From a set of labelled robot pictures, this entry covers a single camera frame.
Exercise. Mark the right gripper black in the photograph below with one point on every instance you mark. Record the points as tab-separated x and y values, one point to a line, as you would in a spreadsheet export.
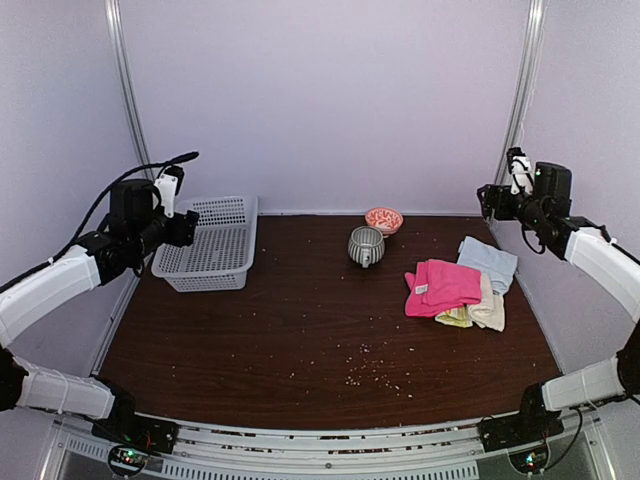
491	191

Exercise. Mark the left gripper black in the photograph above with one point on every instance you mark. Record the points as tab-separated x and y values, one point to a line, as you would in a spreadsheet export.
184	232

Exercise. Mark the pink microfibre towel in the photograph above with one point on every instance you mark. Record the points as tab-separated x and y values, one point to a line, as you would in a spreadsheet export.
436	286

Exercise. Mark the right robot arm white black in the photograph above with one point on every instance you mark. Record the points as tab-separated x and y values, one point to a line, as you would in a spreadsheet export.
539	199

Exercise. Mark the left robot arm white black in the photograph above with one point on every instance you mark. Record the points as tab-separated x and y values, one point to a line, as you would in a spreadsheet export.
141	219

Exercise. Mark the white perforated plastic basket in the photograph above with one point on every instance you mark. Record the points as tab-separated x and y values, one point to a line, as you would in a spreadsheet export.
223	248

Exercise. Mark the light blue towel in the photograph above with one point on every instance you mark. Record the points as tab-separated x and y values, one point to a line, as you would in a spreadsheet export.
498	265

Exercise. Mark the beige towel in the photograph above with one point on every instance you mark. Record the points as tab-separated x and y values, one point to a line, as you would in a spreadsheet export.
489	312

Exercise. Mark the red white patterned bowl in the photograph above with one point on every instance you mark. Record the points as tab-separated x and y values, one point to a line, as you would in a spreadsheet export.
386	220

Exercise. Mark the yellow green patterned towel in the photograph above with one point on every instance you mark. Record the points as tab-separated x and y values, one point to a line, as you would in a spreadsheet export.
456	317

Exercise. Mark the grey striped ceramic mug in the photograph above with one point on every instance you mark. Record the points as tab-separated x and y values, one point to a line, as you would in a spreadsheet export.
366	246

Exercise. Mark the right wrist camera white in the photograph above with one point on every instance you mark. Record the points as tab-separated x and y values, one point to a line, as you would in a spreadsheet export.
519	168

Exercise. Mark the right aluminium corner post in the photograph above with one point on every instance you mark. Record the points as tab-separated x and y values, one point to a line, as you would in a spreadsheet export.
524	84

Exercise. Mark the aluminium corner post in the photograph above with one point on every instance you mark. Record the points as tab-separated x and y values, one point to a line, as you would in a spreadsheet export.
524	84
116	33

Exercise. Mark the left aluminium corner post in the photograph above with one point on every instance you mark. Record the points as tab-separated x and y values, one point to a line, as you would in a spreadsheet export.
116	33

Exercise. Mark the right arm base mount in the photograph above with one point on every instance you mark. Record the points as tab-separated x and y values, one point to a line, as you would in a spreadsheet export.
514	430

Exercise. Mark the aluminium front rail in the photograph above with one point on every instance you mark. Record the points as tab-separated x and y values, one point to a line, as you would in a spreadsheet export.
451	450

